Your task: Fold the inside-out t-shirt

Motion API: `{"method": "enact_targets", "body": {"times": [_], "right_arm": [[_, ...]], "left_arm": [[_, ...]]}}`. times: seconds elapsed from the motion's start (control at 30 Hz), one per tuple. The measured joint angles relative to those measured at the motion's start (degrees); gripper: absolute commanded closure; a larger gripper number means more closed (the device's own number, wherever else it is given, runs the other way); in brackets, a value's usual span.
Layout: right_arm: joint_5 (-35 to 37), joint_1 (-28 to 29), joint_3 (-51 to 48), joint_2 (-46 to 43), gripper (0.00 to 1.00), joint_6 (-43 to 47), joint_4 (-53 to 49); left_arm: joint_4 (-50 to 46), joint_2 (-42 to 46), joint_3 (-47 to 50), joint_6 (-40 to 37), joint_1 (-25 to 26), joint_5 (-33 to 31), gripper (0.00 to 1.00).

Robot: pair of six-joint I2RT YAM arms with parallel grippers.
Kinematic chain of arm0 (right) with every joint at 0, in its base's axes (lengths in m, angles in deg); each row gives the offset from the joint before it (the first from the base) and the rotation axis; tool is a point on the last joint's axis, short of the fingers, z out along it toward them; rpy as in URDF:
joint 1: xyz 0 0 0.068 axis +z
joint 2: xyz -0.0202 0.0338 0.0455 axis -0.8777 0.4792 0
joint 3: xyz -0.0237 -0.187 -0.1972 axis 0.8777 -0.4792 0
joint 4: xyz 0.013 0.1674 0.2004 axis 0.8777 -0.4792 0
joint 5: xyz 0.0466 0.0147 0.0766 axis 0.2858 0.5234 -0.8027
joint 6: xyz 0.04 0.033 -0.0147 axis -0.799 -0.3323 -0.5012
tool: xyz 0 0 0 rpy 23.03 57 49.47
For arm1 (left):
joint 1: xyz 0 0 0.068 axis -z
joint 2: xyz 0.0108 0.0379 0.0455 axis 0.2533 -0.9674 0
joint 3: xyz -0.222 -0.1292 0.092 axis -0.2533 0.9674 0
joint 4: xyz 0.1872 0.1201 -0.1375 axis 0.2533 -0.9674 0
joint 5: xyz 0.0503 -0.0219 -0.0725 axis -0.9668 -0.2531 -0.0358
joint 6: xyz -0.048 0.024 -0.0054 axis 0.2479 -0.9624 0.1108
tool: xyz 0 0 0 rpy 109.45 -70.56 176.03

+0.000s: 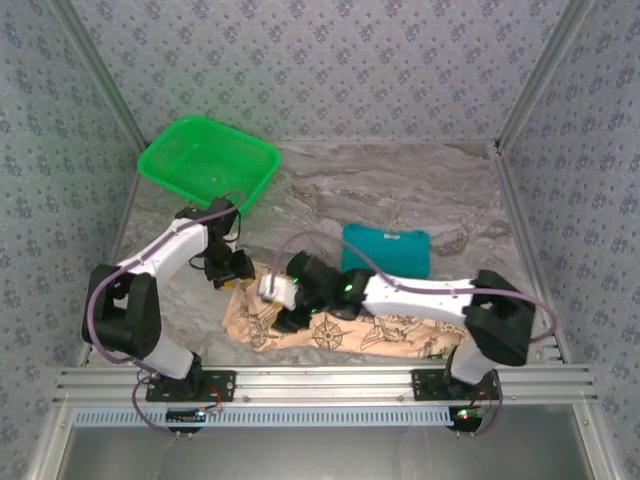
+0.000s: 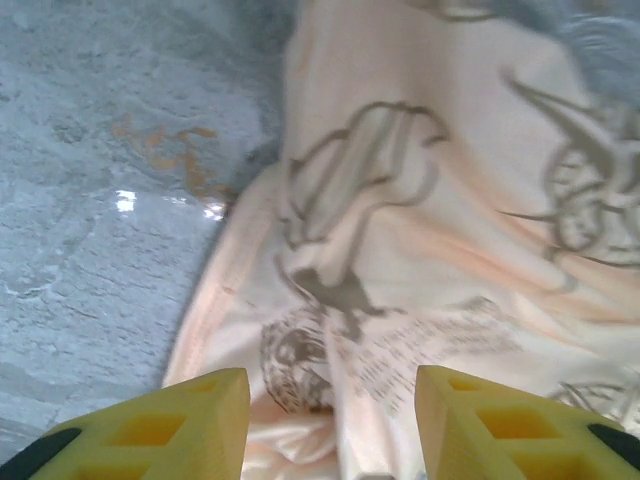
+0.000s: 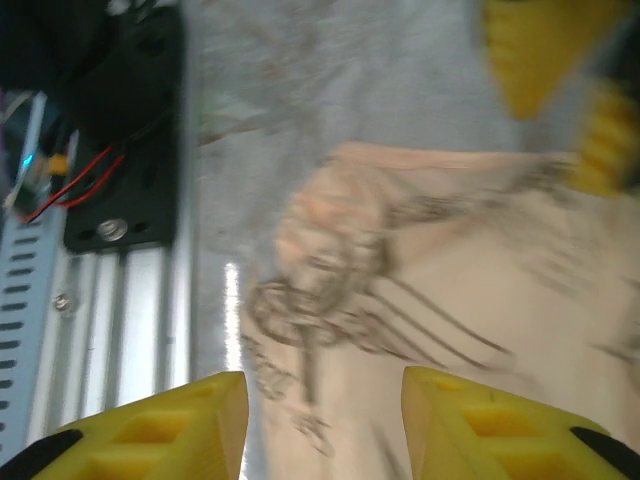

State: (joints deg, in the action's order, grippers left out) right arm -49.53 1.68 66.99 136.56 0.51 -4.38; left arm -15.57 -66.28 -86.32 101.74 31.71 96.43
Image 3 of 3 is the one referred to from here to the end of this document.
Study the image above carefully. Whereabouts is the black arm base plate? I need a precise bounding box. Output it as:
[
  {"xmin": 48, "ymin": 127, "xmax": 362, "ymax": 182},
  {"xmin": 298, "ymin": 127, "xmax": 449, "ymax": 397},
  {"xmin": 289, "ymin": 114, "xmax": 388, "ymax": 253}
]
[{"xmin": 62, "ymin": 7, "xmax": 184, "ymax": 255}]

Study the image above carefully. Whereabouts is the thin red wire pair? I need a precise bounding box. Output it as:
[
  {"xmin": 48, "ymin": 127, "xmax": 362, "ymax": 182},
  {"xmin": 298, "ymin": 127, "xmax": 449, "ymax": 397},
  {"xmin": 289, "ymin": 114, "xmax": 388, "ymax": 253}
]
[{"xmin": 18, "ymin": 143, "xmax": 127, "ymax": 225}]

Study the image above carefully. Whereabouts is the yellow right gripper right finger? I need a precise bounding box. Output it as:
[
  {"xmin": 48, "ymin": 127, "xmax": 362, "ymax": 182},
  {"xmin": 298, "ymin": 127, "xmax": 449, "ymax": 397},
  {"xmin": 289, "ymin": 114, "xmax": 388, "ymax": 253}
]
[{"xmin": 402, "ymin": 366, "xmax": 640, "ymax": 480}]

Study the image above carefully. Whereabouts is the peach printed t-shirt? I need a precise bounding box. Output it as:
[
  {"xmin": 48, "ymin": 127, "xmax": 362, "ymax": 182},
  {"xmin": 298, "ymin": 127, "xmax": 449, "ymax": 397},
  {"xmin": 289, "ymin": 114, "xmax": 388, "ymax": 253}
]
[{"xmin": 238, "ymin": 141, "xmax": 640, "ymax": 480}]

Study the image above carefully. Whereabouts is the small circuit board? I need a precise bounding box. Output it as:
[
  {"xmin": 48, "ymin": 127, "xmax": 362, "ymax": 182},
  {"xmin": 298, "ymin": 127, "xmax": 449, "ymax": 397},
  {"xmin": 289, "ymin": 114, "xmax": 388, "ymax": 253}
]
[{"xmin": 2, "ymin": 149, "xmax": 54, "ymax": 216}]

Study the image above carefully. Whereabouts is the aluminium mounting rail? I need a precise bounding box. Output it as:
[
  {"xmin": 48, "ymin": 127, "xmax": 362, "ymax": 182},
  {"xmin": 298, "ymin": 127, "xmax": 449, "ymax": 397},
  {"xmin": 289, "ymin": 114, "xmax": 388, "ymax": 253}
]
[{"xmin": 27, "ymin": 0, "xmax": 201, "ymax": 480}]

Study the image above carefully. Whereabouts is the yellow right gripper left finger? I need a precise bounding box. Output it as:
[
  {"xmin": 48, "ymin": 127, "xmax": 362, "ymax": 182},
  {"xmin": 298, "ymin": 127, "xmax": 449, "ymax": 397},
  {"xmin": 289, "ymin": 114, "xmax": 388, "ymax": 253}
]
[{"xmin": 0, "ymin": 371, "xmax": 250, "ymax": 480}]

